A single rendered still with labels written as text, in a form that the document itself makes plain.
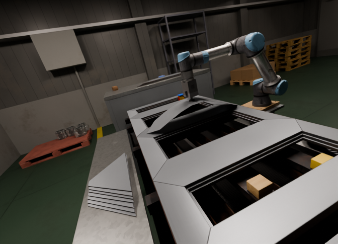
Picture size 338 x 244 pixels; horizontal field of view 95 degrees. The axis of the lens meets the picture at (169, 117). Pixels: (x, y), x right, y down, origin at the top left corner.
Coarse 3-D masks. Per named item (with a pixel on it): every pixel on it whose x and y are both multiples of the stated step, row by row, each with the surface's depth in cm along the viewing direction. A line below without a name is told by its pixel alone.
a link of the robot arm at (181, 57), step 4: (184, 52) 90; (188, 52) 91; (180, 56) 91; (184, 56) 90; (188, 56) 91; (192, 56) 92; (180, 60) 92; (184, 60) 91; (188, 60) 91; (192, 60) 92; (180, 64) 93; (184, 64) 92; (188, 64) 92; (192, 64) 94; (180, 68) 95; (184, 68) 93; (188, 68) 93
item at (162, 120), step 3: (162, 114) 108; (159, 117) 108; (162, 117) 104; (165, 117) 101; (156, 120) 107; (159, 120) 103; (162, 120) 100; (165, 120) 97; (168, 120) 94; (156, 123) 103; (159, 123) 100; (162, 123) 97; (165, 123) 94; (159, 126) 96; (162, 126) 93
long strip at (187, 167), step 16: (256, 128) 76; (272, 128) 73; (288, 128) 70; (208, 144) 72; (224, 144) 69; (240, 144) 67; (256, 144) 64; (272, 144) 62; (176, 160) 66; (192, 160) 64; (208, 160) 62; (224, 160) 59; (160, 176) 59; (176, 176) 57; (192, 176) 56
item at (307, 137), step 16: (160, 112) 138; (208, 112) 110; (224, 112) 106; (176, 128) 97; (192, 128) 99; (288, 144) 63; (320, 144) 60; (336, 144) 56; (240, 160) 58; (256, 160) 59; (208, 176) 55; (224, 176) 55; (192, 192) 52; (336, 208) 38; (304, 224) 34; (288, 240) 34
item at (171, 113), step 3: (171, 108) 108; (174, 108) 104; (165, 111) 109; (168, 111) 106; (171, 111) 103; (174, 111) 100; (177, 111) 97; (165, 114) 105; (168, 114) 102; (171, 114) 99; (174, 114) 96; (177, 114) 94; (168, 117) 98; (171, 117) 96; (174, 117) 93
